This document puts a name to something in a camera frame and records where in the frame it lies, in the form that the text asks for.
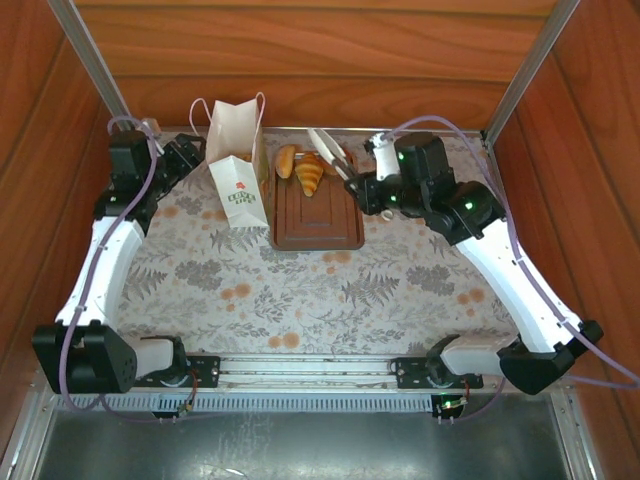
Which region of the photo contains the aluminium mounting beam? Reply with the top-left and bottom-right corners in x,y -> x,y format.
30,349 -> 572,396

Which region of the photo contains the aluminium frame post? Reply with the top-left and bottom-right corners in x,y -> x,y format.
480,0 -> 582,146
47,0 -> 139,142

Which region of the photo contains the brown plastic tray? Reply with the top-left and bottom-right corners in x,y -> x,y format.
271,144 -> 365,252

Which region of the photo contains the golden croissant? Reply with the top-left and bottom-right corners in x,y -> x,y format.
294,152 -> 325,198

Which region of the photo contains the floral tablecloth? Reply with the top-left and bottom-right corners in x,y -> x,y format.
62,130 -> 551,356

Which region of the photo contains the oval golden bun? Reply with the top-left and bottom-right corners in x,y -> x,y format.
274,143 -> 298,180

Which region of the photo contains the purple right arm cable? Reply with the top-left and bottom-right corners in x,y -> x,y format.
382,114 -> 640,425

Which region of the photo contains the long aluminium table edge rail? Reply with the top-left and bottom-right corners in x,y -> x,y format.
133,125 -> 487,139

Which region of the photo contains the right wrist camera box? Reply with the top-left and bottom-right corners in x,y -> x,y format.
363,130 -> 401,182

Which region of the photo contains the shiny metal sheet panel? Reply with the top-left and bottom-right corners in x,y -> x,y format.
29,407 -> 576,480

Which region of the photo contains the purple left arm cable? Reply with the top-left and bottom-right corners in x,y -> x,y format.
58,115 -> 201,424

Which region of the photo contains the small circuit board green light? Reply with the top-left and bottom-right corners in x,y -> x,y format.
433,393 -> 471,426

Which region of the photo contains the aluminium table side rail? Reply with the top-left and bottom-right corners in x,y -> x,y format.
480,137 -> 506,201

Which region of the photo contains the round brown bun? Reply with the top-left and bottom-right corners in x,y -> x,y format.
322,147 -> 357,177

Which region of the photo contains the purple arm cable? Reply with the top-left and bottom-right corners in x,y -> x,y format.
58,115 -> 201,424
382,114 -> 640,425

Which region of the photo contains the white floral paper bag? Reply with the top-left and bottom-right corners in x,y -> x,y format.
188,91 -> 275,230

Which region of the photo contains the slotted grey cable duct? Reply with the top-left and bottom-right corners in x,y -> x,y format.
52,392 -> 436,415

